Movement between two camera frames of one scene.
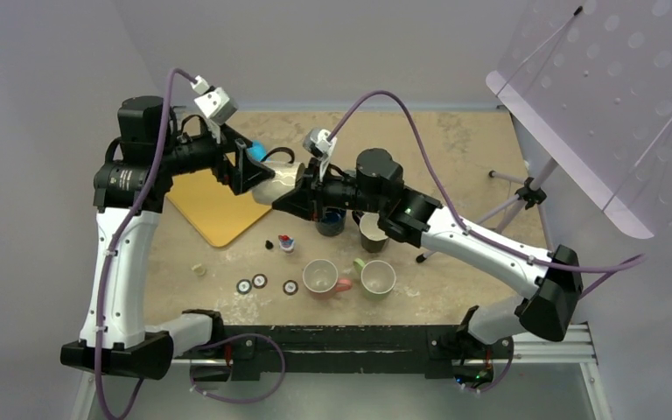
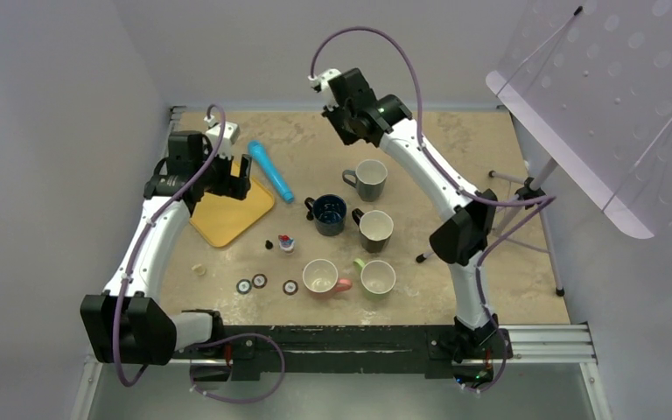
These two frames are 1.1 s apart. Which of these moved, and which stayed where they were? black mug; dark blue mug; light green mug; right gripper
Moved: right gripper
Stayed: black mug; dark blue mug; light green mug
